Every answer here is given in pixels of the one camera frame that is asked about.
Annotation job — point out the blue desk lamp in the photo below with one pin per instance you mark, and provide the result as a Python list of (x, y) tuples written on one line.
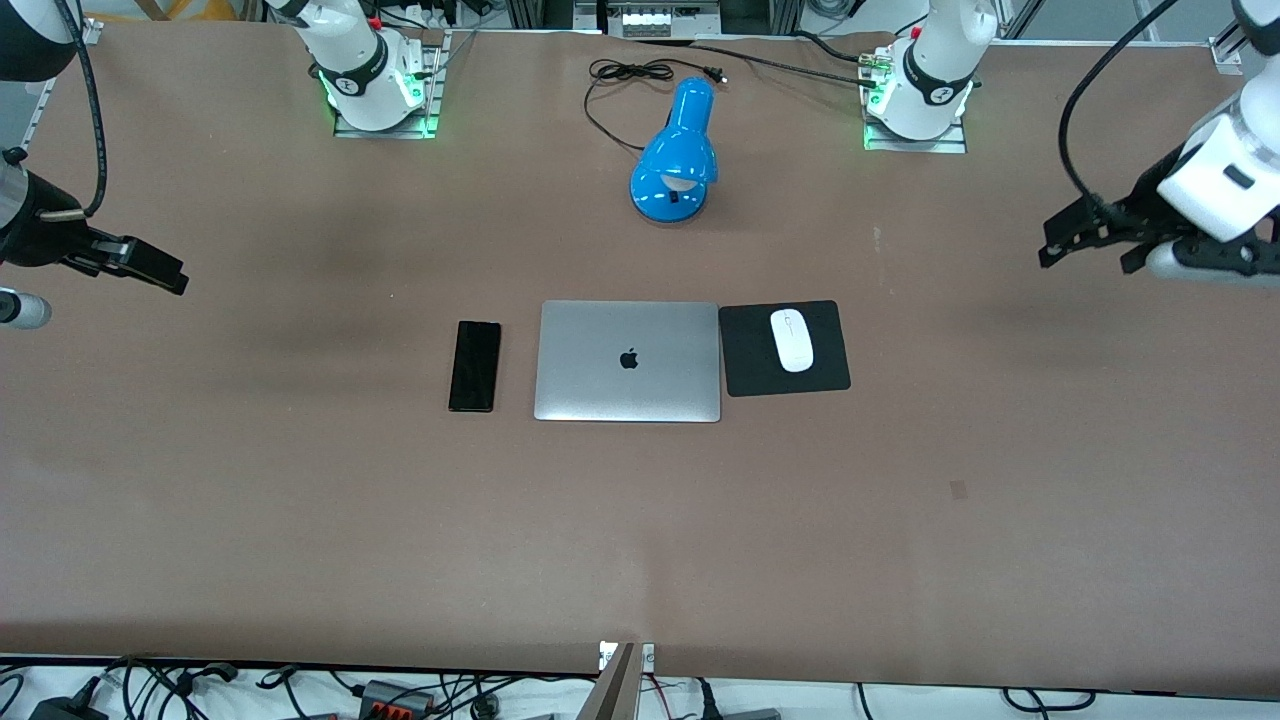
[(675, 150)]

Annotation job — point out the white power strip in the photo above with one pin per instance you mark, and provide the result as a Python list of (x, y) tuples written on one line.
[(658, 22)]

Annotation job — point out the black box with red switches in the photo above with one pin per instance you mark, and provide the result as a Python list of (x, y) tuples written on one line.
[(395, 700)]

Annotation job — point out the silver closed laptop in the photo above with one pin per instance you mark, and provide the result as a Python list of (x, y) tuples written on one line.
[(628, 360)]

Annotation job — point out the aluminium profile post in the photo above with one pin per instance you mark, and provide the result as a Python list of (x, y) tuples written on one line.
[(620, 685)]

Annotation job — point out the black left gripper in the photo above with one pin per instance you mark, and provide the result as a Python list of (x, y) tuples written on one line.
[(1143, 207)]

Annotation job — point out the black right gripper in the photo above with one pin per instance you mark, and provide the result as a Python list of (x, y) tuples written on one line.
[(30, 240)]

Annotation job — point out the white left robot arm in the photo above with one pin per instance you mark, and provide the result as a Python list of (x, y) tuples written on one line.
[(935, 70)]

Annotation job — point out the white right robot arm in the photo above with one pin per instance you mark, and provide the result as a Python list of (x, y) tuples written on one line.
[(355, 70)]

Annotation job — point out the black power adapter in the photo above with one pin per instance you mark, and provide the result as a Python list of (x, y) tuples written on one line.
[(65, 708)]

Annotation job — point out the aluminium table edge rail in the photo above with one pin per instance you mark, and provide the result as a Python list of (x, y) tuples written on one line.
[(45, 95), (1227, 52)]

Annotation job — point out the black mouse pad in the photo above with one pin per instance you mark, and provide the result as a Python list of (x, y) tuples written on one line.
[(745, 360)]

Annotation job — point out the black smartphone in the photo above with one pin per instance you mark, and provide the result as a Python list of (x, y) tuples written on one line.
[(475, 365)]

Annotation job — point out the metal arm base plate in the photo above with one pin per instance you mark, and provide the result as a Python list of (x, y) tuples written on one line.
[(432, 85), (955, 140)]

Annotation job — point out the white computer mouse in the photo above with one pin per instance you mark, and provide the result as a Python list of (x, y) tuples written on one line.
[(793, 340)]

